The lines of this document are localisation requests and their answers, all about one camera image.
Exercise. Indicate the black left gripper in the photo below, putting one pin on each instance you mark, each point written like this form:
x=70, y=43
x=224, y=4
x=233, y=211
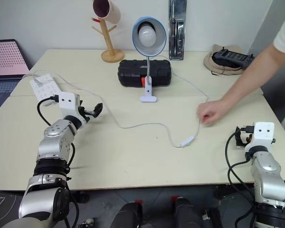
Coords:
x=83, y=116

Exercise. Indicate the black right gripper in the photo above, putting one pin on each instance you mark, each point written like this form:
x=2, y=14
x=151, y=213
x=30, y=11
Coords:
x=246, y=140

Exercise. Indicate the person's bare forearm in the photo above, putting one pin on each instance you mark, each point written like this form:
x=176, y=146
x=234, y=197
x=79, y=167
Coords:
x=251, y=78

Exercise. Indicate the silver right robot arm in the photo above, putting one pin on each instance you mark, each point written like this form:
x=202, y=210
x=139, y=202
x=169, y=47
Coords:
x=267, y=175

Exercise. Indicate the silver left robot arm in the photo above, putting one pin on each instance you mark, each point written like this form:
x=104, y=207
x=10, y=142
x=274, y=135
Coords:
x=50, y=147

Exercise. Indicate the white light bulb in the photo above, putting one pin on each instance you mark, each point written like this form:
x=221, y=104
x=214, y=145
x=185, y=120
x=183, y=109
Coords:
x=147, y=34

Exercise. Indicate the blue white clamp desk lamp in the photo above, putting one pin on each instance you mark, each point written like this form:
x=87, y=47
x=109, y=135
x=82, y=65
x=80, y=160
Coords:
x=156, y=38

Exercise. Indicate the person's bare hand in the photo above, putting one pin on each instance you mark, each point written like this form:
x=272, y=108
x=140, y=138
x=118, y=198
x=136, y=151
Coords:
x=211, y=111

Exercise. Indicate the white power strip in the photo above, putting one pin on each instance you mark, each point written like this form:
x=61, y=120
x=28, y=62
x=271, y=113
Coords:
x=46, y=89

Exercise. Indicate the black plastic tool case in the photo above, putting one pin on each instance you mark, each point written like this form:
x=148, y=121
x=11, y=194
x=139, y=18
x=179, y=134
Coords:
x=133, y=71

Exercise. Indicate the black table foot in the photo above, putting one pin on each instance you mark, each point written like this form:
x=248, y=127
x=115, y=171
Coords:
x=82, y=197
x=222, y=192

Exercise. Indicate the wooden mug tree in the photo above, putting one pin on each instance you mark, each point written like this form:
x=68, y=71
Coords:
x=111, y=47

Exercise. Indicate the beige cloth hat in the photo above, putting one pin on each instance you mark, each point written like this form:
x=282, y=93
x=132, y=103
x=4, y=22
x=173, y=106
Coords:
x=210, y=64

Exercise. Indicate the black handheld controller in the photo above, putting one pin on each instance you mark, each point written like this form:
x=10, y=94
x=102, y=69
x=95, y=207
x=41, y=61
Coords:
x=232, y=58

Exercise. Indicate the dark rounded shape red mark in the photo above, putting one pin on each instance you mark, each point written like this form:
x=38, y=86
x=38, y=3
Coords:
x=129, y=216
x=186, y=211

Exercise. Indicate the cream mug with dark inside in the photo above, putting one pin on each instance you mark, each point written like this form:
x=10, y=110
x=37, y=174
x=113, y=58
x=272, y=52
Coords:
x=109, y=10

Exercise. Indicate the laptop with pink screen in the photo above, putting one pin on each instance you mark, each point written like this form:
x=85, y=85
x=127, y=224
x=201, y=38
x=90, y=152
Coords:
x=4, y=57

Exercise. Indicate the dark floor mat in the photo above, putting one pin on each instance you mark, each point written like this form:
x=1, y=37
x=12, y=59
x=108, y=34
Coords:
x=4, y=204

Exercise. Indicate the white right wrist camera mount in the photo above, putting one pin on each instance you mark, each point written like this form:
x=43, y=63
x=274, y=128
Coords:
x=263, y=135

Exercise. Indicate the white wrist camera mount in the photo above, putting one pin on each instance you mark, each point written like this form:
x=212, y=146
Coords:
x=67, y=104
x=263, y=135

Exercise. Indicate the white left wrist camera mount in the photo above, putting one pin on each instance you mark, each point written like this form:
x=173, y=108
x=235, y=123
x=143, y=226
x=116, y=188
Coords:
x=67, y=104

